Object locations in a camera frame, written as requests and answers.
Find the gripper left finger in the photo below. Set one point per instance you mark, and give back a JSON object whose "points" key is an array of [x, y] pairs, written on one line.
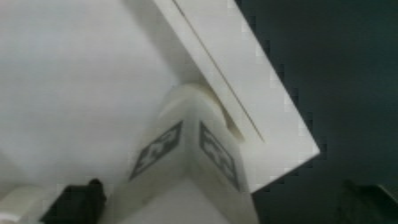
{"points": [[77, 208]]}

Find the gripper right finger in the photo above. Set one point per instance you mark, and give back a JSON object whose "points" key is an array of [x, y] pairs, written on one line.
{"points": [[369, 204]]}

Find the white leg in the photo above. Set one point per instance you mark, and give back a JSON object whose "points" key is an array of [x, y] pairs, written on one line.
{"points": [[187, 187]]}

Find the white square tabletop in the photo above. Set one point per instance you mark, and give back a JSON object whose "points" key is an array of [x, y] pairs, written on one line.
{"points": [[97, 55]]}

